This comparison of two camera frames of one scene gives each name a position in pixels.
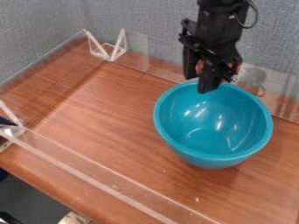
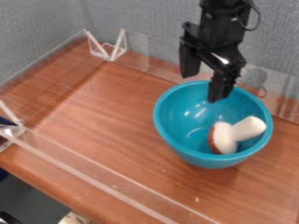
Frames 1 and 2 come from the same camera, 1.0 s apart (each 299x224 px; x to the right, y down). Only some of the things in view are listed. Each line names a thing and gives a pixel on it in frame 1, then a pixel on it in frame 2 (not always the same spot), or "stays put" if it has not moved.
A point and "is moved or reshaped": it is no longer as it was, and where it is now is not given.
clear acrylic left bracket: x=10 y=133 stays put
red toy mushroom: x=201 y=66 is moved or reshaped
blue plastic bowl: x=213 y=129 stays put
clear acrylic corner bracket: x=107 y=51 stays put
